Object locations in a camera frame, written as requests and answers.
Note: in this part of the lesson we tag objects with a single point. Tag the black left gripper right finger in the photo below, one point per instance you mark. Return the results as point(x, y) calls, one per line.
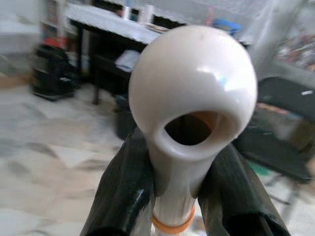
point(236, 196)

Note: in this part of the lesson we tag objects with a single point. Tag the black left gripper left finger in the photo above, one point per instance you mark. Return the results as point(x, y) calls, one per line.
point(123, 191)

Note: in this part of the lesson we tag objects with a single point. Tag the black waste bin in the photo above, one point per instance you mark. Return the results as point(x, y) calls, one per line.
point(125, 120)

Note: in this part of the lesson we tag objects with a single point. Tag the large black case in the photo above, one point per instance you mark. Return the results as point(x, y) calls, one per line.
point(283, 127)

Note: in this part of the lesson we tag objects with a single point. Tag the white papers stack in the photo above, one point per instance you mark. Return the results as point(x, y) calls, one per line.
point(126, 61)

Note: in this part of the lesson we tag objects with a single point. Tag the black bag with red top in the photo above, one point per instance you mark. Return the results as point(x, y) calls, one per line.
point(53, 71)

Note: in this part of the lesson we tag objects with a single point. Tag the black table with white top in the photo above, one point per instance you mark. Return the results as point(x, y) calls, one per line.
point(105, 23)

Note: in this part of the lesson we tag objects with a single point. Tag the blue box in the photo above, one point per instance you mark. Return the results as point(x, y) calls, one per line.
point(226, 27)

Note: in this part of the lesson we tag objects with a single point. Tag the white bookshelf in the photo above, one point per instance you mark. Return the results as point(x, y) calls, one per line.
point(53, 17)

